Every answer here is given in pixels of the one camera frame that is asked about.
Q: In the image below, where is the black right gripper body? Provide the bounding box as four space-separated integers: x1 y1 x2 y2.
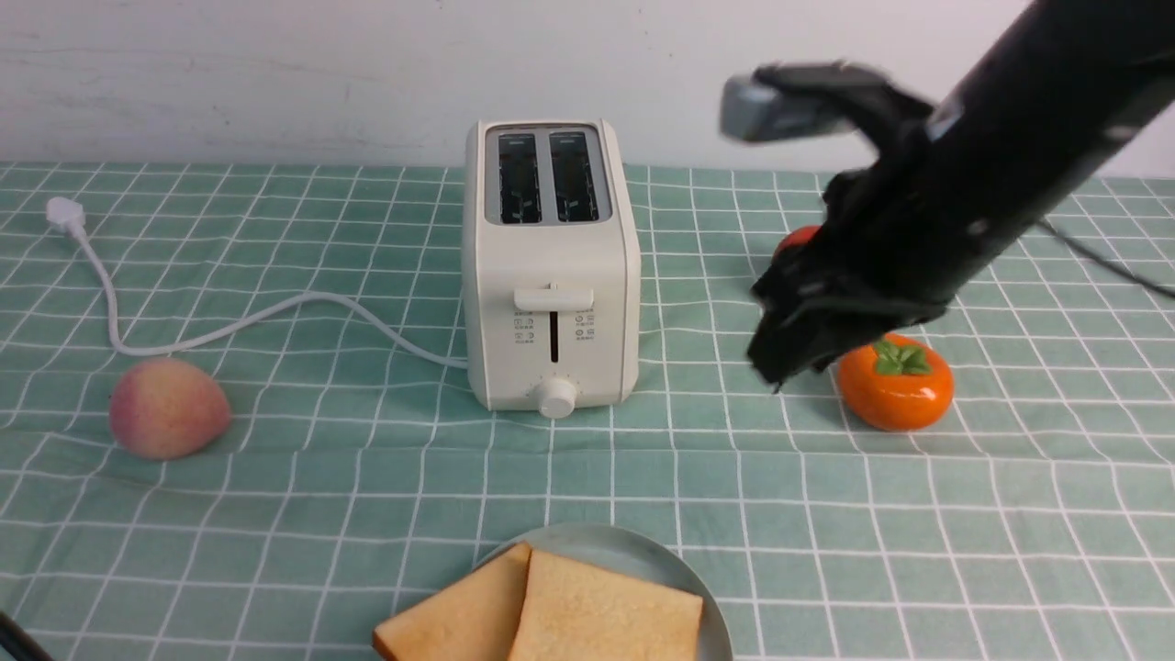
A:
746 171 983 389

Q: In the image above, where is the toasted bread slice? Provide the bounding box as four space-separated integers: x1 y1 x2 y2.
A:
371 542 532 660
508 549 704 660

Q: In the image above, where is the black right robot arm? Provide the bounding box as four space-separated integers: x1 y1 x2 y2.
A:
719 1 1174 387

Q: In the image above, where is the red apple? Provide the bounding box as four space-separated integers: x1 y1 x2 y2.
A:
772 225 823 259

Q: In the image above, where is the orange persimmon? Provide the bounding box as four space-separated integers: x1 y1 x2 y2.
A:
835 333 956 432

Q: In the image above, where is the green checkered tablecloth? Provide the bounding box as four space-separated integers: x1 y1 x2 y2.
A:
1 162 1174 660

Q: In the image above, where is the white two-slot toaster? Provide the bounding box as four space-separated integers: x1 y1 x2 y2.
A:
461 119 642 420

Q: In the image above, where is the light green plate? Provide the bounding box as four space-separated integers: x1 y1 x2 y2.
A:
474 521 737 660

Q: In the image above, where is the pink peach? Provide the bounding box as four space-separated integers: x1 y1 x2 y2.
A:
106 357 231 461

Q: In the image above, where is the black thin cable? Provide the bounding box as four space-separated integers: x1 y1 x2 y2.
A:
1038 218 1175 299

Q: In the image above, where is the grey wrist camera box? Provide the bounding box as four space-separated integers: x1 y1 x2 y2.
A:
719 62 934 153

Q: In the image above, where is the white toaster power cable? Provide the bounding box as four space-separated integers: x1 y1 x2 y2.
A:
46 196 469 371

